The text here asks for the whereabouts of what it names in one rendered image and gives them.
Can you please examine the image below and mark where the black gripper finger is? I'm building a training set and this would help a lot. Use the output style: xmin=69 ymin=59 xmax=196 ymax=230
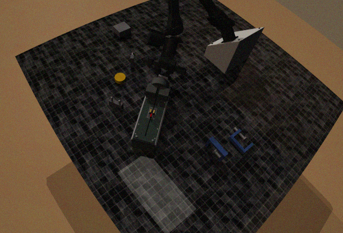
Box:
xmin=153 ymin=68 xmax=161 ymax=77
xmin=165 ymin=71 xmax=173 ymax=77

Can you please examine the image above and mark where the yellow short cylinder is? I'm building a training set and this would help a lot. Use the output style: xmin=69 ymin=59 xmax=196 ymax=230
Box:
xmin=115 ymin=73 xmax=126 ymax=84

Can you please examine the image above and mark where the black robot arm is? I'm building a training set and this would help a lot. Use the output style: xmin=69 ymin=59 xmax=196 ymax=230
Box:
xmin=146 ymin=0 xmax=238 ymax=70

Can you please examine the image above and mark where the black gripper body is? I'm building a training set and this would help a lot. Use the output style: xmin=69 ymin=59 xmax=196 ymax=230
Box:
xmin=143 ymin=49 xmax=187 ymax=75

